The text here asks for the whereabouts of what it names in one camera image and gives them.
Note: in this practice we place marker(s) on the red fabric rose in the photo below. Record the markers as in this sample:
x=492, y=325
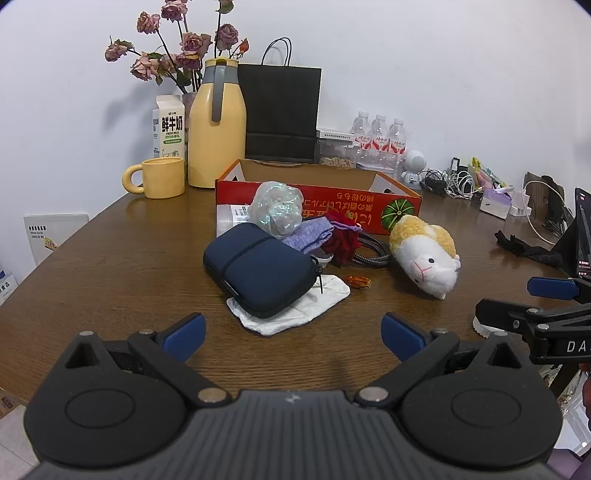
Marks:
x=341, y=240

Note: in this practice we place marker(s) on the yellow mug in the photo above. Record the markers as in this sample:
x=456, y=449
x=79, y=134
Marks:
x=161, y=177

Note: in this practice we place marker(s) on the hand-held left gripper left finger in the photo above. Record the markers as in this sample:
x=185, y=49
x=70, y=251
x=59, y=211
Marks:
x=184, y=334

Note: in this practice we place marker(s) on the flat white box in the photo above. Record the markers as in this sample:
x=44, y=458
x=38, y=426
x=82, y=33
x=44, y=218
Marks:
x=334, y=134

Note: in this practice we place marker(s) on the yellow thermos jug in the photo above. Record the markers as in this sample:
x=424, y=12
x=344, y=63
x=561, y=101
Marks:
x=214, y=138

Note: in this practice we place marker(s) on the black glove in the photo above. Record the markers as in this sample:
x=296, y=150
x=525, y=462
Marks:
x=526, y=249

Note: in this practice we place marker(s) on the water bottle red label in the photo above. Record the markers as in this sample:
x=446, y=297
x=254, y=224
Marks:
x=378, y=136
x=397, y=141
x=362, y=134

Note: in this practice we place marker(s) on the navy zip case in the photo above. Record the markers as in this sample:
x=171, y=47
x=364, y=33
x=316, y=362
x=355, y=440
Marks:
x=258, y=267

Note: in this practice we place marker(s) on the black paper bag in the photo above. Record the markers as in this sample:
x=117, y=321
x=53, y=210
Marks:
x=281, y=110

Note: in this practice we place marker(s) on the white plastic bottle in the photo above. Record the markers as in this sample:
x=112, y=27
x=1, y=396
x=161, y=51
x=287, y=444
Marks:
x=231, y=219

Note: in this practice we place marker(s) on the dried rose bouquet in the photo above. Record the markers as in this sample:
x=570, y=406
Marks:
x=184, y=50

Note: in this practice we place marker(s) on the purple knitted pouch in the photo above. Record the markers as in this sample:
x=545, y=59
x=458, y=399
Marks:
x=307, y=235

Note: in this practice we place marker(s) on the white milk carton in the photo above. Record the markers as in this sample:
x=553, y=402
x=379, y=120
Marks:
x=170, y=129

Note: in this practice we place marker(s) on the white ribbed plastic piece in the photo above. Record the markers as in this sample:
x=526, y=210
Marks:
x=482, y=328

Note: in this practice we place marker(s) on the pink glass vase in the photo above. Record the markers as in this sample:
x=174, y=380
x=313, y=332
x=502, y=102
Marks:
x=189, y=104

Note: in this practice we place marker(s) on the white robot speaker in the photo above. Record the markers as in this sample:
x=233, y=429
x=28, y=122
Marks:
x=413, y=166

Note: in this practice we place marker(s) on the white cloth pouch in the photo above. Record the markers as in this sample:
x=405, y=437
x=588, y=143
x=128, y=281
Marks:
x=318, y=300

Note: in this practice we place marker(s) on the red cardboard box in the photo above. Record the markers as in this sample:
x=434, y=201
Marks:
x=351, y=203

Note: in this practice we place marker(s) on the white charging dock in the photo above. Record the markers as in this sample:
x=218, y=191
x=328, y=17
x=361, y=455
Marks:
x=521, y=203

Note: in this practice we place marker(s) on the colourful snack packets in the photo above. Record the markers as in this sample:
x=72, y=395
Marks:
x=485, y=173

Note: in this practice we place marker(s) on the clear container of nuts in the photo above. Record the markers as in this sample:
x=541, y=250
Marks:
x=337, y=154

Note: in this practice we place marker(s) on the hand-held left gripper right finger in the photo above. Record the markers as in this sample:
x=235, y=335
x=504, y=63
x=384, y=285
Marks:
x=401, y=337

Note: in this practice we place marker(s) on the phone on black stand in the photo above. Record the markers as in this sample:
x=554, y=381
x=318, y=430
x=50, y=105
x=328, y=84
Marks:
x=582, y=230

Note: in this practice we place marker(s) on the small black bottle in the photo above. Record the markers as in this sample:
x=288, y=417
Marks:
x=455, y=166

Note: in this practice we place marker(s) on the small orange charm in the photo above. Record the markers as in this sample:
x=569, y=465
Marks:
x=359, y=281

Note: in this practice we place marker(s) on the purple tissue box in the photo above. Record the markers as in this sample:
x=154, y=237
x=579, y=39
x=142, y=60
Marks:
x=496, y=203

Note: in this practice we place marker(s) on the iridescent plastic bag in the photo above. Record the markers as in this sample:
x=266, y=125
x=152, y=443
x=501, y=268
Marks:
x=277, y=207

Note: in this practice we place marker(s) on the yellow white plush hamster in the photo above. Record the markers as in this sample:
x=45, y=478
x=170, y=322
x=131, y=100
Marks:
x=425, y=249

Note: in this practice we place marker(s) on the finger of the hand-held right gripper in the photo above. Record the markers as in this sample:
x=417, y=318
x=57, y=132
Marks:
x=503, y=316
x=551, y=287

